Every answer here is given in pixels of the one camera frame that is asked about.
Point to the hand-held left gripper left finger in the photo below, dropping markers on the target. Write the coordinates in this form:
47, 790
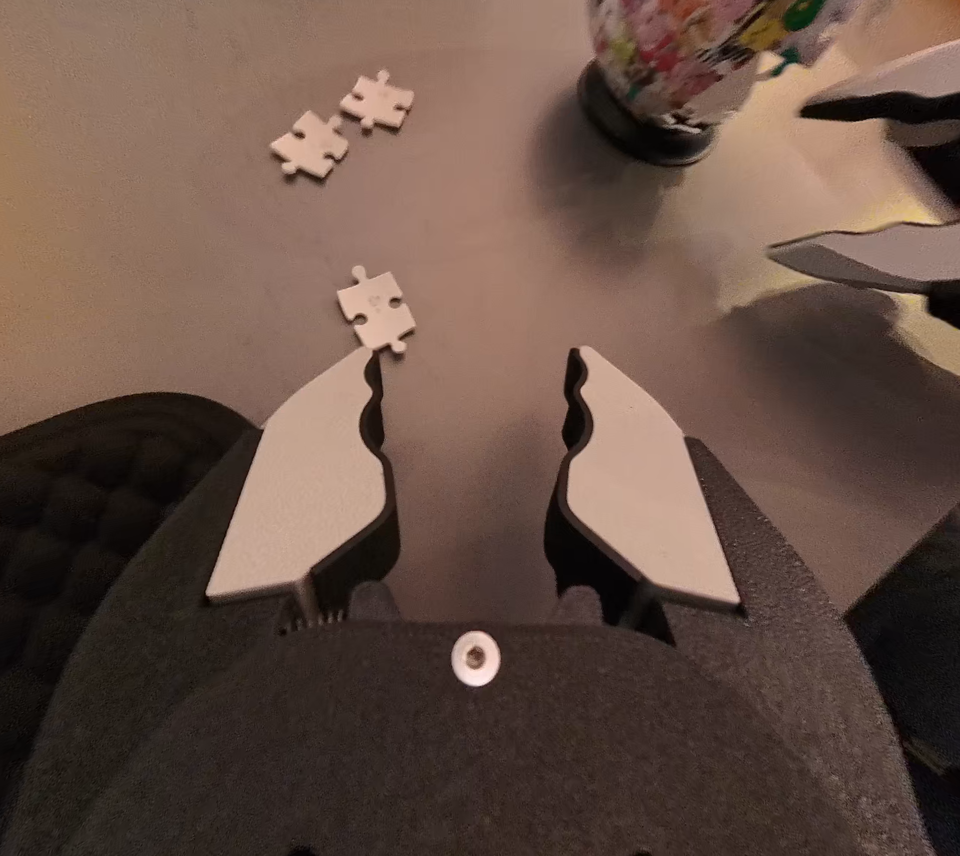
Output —
300, 496

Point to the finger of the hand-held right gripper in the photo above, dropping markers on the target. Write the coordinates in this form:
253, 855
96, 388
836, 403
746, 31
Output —
900, 79
885, 259

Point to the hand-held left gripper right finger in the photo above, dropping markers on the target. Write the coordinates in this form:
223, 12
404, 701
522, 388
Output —
645, 496

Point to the white puzzle piece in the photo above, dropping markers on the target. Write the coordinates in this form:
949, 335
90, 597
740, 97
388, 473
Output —
310, 147
377, 102
375, 308

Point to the black ball stand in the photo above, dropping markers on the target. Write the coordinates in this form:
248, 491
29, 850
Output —
645, 135

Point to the black padded armrest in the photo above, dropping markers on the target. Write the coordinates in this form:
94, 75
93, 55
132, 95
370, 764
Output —
75, 496
922, 646

